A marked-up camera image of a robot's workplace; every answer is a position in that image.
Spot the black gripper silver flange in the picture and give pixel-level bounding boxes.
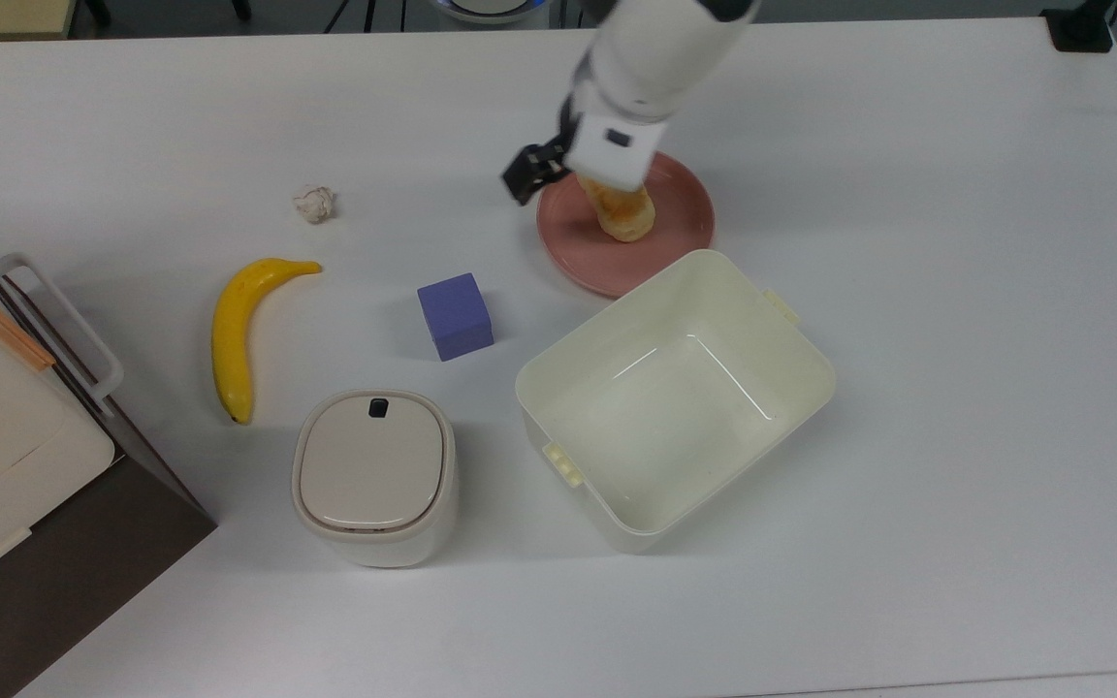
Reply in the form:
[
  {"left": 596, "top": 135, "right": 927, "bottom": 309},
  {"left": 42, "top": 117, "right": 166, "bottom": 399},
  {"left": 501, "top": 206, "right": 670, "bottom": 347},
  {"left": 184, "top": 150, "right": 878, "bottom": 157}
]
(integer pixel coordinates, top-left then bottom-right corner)
[{"left": 502, "top": 93, "right": 583, "bottom": 207}]

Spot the toasted bread piece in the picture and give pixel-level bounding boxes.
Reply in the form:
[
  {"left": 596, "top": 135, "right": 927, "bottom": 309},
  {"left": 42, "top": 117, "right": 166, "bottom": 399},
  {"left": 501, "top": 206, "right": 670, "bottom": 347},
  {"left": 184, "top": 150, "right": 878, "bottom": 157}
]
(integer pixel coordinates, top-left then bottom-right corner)
[{"left": 576, "top": 173, "right": 658, "bottom": 244}]

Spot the pink plastic plate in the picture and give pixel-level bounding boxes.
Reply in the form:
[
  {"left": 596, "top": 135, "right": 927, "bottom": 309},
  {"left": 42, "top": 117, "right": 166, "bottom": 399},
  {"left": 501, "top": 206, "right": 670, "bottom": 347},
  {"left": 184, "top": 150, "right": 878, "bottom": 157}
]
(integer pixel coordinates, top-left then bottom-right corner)
[{"left": 535, "top": 151, "right": 717, "bottom": 300}]

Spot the purple foam cube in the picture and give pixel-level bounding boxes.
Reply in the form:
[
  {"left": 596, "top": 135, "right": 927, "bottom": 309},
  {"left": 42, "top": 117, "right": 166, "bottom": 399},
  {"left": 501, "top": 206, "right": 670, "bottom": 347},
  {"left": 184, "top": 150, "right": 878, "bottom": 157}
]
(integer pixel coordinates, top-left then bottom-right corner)
[{"left": 417, "top": 272, "right": 496, "bottom": 363}]

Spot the crumpled paper ball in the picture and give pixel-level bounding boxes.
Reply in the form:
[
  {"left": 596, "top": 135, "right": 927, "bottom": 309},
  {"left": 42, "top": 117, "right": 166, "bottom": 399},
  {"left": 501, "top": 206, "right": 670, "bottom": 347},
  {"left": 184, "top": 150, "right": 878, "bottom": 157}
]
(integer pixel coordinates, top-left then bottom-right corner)
[{"left": 292, "top": 185, "right": 338, "bottom": 226}]

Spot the white plastic storage bin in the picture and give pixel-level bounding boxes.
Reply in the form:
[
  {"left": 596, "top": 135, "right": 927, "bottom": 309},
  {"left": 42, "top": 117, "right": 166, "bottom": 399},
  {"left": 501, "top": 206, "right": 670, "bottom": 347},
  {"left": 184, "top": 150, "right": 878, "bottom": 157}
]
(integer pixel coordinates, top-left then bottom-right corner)
[{"left": 515, "top": 249, "right": 838, "bottom": 556}]

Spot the small beige lidded trash can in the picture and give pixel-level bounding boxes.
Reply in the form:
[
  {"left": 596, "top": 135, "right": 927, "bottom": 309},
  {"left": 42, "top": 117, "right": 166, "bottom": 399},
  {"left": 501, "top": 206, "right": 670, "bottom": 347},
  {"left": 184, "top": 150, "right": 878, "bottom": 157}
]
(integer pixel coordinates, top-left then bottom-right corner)
[{"left": 290, "top": 389, "right": 461, "bottom": 570}]

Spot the yellow toy banana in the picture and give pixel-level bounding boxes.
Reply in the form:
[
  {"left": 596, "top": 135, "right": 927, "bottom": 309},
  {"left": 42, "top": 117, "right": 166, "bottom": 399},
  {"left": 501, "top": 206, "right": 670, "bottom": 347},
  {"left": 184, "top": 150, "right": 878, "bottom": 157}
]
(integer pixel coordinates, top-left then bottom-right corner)
[{"left": 211, "top": 257, "right": 325, "bottom": 427}]

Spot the orange strip on cream box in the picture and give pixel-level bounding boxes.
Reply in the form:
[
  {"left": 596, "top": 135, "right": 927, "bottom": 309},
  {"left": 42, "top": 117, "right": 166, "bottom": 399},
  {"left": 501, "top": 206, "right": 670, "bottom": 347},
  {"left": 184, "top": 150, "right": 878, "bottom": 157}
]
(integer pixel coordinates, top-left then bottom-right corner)
[{"left": 0, "top": 284, "right": 58, "bottom": 373}]

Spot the black table clamp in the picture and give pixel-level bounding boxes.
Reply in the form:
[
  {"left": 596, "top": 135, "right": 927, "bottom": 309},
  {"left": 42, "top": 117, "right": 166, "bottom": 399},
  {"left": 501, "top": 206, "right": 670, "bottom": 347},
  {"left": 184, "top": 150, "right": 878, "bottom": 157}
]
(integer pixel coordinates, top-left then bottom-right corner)
[{"left": 1040, "top": 0, "right": 1117, "bottom": 54}]

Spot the white drawer handle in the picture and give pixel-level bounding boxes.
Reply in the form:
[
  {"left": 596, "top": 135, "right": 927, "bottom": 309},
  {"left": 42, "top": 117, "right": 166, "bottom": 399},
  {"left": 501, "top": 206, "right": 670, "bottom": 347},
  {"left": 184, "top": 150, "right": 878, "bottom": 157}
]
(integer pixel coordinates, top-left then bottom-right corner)
[{"left": 0, "top": 253, "right": 126, "bottom": 404}]

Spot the white appliance with handle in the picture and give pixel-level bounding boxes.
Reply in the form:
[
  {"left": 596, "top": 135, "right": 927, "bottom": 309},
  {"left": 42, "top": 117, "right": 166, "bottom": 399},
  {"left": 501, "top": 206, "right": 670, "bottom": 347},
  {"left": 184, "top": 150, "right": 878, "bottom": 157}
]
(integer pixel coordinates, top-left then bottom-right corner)
[{"left": 0, "top": 211, "right": 219, "bottom": 698}]

